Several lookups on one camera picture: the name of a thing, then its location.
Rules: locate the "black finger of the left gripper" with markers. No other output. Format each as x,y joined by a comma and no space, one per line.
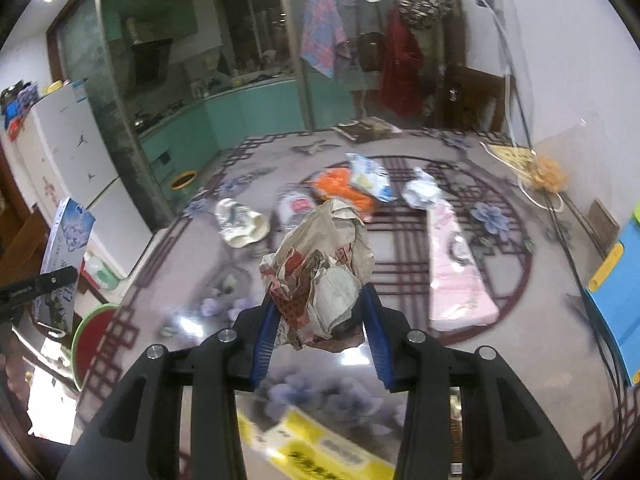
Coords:
15,295

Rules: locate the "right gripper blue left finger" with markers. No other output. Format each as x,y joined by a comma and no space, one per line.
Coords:
265,342

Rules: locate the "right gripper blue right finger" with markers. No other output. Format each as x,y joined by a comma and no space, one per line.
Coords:
374,316

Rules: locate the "brown paper bag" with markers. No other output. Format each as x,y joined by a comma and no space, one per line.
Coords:
315,278

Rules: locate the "blue white carton box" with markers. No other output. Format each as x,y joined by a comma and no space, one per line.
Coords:
67,243

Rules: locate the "orange snack wrapper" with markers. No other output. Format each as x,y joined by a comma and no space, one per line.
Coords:
334,184

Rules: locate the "green yellow trash bin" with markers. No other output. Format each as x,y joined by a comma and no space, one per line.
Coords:
184,185

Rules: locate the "teal kitchen cabinets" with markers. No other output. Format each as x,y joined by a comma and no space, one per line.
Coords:
193,138

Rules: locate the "pink paper bag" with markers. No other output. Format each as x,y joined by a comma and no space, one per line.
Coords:
458,296

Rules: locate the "green rimmed red basin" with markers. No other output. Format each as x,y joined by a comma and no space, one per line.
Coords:
87,338

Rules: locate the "green detergent bottle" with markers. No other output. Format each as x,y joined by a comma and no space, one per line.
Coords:
102,275

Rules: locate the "yellow printed box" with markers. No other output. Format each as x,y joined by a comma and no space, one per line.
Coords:
301,448

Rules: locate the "crumpled white wrapper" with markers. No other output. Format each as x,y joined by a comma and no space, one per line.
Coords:
422,192

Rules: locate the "blue white snack bag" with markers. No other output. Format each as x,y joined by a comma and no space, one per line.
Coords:
369,177

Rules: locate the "clear plastic water bottle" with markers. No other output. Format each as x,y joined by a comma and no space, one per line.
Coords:
294,202

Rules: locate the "white refrigerator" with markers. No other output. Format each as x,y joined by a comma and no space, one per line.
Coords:
63,152

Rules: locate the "brown packet on table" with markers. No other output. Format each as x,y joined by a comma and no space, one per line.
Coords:
366,130

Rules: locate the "red hanging garment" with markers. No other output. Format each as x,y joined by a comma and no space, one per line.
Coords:
400,89

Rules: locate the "clear bag of yellow snacks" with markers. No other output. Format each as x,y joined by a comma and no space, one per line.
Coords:
562,162

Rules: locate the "blue yellow plastic toy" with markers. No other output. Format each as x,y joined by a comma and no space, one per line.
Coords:
614,295

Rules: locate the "small wooden block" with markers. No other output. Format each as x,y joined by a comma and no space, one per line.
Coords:
604,226

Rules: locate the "black range hood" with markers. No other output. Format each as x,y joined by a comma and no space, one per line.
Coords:
148,64

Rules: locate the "plaid hanging cloth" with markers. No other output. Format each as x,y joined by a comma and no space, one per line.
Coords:
323,37

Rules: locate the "wooden chair by wall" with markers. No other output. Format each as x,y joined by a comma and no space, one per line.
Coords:
474,100

